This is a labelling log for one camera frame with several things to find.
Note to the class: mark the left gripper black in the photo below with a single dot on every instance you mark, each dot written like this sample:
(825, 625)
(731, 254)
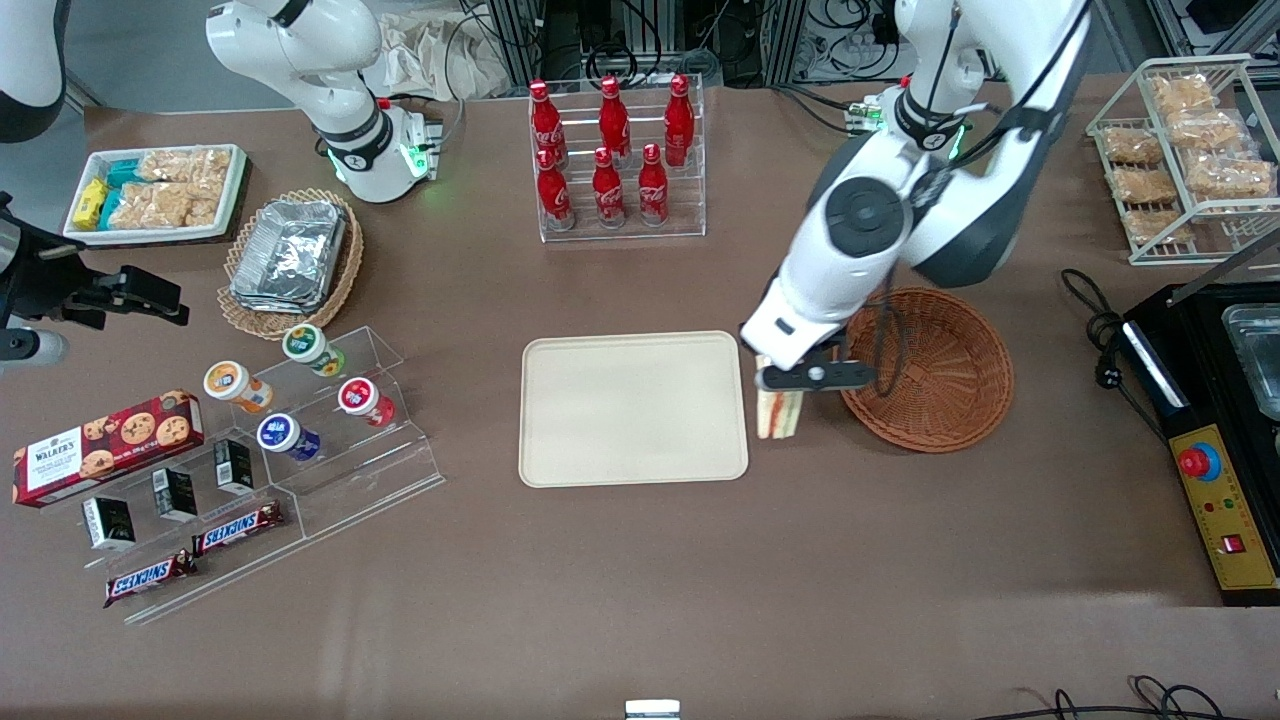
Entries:
(834, 342)

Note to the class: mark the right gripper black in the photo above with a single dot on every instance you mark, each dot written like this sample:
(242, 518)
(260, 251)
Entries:
(48, 285)

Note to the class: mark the triangular sandwich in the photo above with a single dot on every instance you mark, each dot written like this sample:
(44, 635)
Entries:
(780, 415)

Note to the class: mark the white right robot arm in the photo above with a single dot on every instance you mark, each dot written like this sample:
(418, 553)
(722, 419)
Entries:
(300, 50)

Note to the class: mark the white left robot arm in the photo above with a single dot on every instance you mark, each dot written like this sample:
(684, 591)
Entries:
(905, 175)

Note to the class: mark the round brown wicker basket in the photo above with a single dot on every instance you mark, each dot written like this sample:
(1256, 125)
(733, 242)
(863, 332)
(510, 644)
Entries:
(950, 370)

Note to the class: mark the cream plastic tray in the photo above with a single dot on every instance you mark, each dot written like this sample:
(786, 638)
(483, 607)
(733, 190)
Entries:
(632, 408)

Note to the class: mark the oval light wicker basket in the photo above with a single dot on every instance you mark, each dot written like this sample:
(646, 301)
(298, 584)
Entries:
(345, 270)

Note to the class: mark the silver foil tray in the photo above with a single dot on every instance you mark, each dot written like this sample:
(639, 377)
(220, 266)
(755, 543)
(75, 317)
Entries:
(1255, 360)

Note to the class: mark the clear rice cracker pack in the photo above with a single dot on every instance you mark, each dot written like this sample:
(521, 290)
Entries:
(185, 165)
(160, 205)

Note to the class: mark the teal snack packet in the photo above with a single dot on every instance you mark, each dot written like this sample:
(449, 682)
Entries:
(122, 172)
(112, 208)

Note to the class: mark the yellow snack packet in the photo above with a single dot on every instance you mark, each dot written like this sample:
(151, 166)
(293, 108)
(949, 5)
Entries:
(90, 205)

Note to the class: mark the orange lid yogurt cup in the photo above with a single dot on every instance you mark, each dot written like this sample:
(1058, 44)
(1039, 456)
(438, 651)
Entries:
(232, 384)

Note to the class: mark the white rectangular snack bin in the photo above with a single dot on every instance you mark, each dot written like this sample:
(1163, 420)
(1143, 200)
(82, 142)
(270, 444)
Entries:
(235, 190)

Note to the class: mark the stack of foil containers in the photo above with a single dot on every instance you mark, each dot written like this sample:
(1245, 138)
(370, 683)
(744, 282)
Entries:
(290, 255)

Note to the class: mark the red Walkers cookie box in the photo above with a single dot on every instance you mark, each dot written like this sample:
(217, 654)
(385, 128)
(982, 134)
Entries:
(105, 448)

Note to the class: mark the clear acrylic bottle rack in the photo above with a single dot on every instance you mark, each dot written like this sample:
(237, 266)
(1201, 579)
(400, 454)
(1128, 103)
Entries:
(690, 205)

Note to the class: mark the green lid yogurt cup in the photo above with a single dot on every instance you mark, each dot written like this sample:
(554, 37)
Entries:
(308, 347)

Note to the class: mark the small black carton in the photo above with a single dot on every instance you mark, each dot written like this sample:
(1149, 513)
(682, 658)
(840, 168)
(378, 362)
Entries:
(108, 524)
(235, 466)
(175, 494)

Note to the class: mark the blue lid yogurt cup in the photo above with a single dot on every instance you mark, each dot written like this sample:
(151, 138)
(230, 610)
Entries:
(284, 436)

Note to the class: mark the red cola bottle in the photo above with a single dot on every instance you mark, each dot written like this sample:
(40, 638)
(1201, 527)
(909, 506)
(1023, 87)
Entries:
(546, 120)
(653, 190)
(613, 115)
(556, 195)
(608, 193)
(679, 120)

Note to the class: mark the red lid yogurt cup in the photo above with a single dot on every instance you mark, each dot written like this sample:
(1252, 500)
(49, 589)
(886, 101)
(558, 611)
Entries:
(362, 399)

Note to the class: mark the Snickers chocolate bar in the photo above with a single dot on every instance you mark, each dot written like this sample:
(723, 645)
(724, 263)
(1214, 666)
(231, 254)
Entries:
(150, 579)
(238, 528)

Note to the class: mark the clear acrylic stepped stand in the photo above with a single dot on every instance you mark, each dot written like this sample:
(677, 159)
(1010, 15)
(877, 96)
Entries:
(380, 470)

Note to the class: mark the crumpled beige plastic bag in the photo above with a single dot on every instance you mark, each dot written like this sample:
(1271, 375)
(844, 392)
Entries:
(430, 55)

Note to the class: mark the brown cracker snack packet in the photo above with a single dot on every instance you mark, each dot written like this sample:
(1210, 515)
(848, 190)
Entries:
(1230, 175)
(1182, 93)
(1160, 227)
(1145, 186)
(1205, 128)
(1132, 146)

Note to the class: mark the small white device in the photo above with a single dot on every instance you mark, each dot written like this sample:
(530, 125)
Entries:
(652, 710)

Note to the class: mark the black sealing machine yellow panel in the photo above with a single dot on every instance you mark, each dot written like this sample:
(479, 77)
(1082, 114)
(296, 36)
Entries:
(1225, 500)

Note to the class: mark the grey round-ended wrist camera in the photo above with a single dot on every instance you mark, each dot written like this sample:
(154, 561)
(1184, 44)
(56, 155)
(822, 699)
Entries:
(35, 347)

